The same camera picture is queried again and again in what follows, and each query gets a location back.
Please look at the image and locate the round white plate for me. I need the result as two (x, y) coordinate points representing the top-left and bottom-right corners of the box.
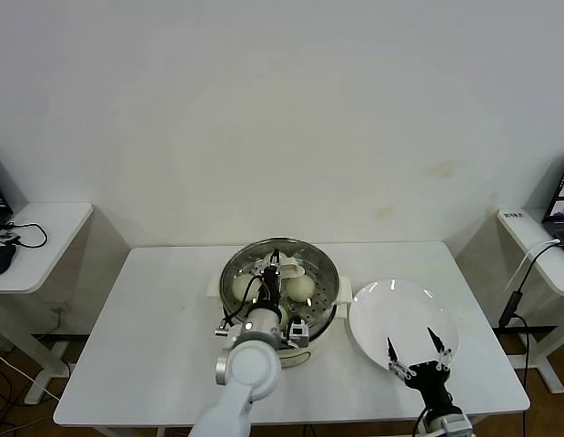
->
(347, 278), (460, 379)

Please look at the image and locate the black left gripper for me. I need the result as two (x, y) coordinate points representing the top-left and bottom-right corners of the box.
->
(259, 249), (284, 311)

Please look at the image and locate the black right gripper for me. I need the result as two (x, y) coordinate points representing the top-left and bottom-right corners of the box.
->
(387, 326), (453, 402)

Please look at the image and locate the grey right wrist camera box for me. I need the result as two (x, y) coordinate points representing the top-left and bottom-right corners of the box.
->
(440, 412), (474, 437)

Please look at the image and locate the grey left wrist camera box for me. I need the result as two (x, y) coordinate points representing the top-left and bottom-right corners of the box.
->
(287, 320), (311, 351)

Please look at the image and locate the black computer mouse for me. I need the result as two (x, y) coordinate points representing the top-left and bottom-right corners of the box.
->
(0, 243), (17, 278)

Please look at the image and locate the flat white cable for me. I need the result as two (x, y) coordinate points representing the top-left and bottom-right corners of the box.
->
(504, 239), (561, 293)

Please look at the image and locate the thin black looped cable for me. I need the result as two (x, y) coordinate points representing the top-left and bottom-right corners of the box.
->
(2, 220), (49, 249)

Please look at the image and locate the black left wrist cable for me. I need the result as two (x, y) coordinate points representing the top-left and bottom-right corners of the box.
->
(219, 274), (265, 332)

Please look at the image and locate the white floor cable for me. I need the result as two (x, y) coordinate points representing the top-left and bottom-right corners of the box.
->
(0, 349), (67, 404)

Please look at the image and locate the white side table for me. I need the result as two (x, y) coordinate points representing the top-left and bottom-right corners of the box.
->
(0, 202), (95, 406)
(495, 207), (564, 395)

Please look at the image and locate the black open laptop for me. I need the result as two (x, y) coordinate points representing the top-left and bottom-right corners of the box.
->
(0, 172), (15, 234)
(540, 149), (564, 256)

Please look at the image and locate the black cable with adapter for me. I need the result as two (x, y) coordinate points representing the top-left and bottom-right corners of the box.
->
(497, 240), (560, 372)

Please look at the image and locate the perforated steel steamer basket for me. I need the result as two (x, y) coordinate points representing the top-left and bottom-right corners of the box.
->
(218, 237), (341, 337)

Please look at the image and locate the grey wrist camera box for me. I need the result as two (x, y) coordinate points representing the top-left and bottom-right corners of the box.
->
(440, 412), (474, 437)
(287, 320), (311, 351)

